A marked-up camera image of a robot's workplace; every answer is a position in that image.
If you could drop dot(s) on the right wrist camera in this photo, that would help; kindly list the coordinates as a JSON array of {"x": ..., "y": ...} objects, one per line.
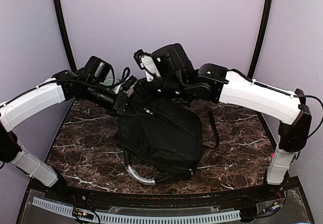
[{"x": 146, "y": 63}]

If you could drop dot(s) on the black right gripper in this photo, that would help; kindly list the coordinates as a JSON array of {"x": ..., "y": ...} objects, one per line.
[{"x": 144, "y": 93}]

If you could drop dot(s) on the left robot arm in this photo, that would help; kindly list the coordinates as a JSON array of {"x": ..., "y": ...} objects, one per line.
[{"x": 85, "y": 83}]

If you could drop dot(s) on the black right frame post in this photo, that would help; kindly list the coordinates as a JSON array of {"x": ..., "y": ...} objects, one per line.
[{"x": 260, "y": 37}]

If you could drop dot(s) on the pale green bowl on plate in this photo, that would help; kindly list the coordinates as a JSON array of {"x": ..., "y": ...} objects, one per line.
[{"x": 109, "y": 81}]

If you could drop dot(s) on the black student backpack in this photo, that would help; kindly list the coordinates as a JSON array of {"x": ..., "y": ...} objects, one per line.
[{"x": 165, "y": 135}]

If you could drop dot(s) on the white slotted cable duct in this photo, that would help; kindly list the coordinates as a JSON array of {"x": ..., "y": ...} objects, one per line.
[{"x": 136, "y": 215}]

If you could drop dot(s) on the black frame post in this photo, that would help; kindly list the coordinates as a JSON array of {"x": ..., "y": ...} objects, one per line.
[
  {"x": 260, "y": 37},
  {"x": 64, "y": 34}
]

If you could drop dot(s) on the cream floral mug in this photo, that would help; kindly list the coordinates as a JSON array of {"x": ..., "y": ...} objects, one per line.
[{"x": 212, "y": 106}]

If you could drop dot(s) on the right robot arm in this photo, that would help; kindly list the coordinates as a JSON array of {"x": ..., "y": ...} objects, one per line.
[{"x": 170, "y": 74}]

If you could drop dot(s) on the black left frame post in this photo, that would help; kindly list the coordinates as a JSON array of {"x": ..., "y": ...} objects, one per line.
[{"x": 64, "y": 34}]

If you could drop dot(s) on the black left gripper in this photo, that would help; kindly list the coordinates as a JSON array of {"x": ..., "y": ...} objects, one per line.
[{"x": 122, "y": 99}]

